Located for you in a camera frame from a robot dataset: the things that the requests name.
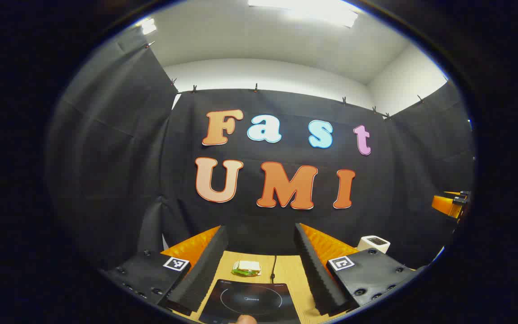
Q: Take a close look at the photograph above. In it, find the white toaster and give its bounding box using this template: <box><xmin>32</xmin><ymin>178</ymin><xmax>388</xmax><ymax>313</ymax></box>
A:
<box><xmin>357</xmin><ymin>235</ymin><xmax>391</xmax><ymax>253</ymax></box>

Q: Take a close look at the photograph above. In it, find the sandwich with lettuce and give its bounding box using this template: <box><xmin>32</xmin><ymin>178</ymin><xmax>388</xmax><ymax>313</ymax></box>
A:
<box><xmin>232</xmin><ymin>260</ymin><xmax>262</xmax><ymax>276</ymax></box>

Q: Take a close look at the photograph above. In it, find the black backdrop cloth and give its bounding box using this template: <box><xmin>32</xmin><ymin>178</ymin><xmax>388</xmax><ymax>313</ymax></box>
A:
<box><xmin>45</xmin><ymin>29</ymin><xmax>475</xmax><ymax>275</ymax></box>

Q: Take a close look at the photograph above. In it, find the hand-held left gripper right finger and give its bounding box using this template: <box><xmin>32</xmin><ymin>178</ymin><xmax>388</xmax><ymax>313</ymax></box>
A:
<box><xmin>294</xmin><ymin>222</ymin><xmax>418</xmax><ymax>317</ymax></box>

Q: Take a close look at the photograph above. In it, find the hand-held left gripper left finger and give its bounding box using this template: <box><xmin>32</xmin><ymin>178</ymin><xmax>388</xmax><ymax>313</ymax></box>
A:
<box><xmin>105</xmin><ymin>225</ymin><xmax>229</xmax><ymax>316</ymax></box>

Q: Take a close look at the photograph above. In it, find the black induction cooktop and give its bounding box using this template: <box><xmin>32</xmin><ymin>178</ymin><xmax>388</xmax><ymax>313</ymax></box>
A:
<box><xmin>198</xmin><ymin>279</ymin><xmax>302</xmax><ymax>324</ymax></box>

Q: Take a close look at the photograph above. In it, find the ceiling light panel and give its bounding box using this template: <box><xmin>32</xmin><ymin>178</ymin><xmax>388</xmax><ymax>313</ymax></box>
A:
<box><xmin>137</xmin><ymin>17</ymin><xmax>157</xmax><ymax>36</ymax></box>
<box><xmin>248</xmin><ymin>0</ymin><xmax>359</xmax><ymax>28</ymax></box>

